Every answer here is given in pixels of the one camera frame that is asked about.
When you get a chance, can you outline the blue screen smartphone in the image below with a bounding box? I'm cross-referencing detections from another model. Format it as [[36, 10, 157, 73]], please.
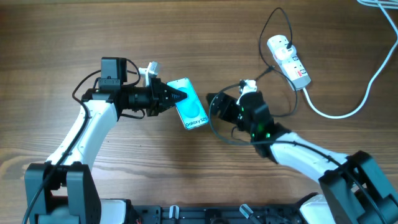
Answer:
[[167, 78, 208, 130]]

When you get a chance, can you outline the black charger cable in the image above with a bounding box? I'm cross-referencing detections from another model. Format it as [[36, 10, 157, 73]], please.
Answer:
[[253, 7, 299, 118]]

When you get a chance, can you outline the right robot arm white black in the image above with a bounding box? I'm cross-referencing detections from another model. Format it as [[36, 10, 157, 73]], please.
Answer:
[[206, 92, 397, 223]]

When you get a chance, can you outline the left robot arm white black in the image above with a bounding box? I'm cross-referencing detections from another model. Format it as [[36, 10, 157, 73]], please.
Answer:
[[22, 57, 187, 223]]

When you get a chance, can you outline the white power strip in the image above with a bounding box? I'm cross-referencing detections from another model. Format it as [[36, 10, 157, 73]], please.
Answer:
[[267, 35, 311, 90]]

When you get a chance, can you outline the white power strip cord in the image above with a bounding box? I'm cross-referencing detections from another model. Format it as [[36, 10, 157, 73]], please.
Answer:
[[302, 0, 398, 120]]

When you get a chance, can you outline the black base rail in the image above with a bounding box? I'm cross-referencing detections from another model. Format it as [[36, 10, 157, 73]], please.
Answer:
[[134, 204, 306, 224]]

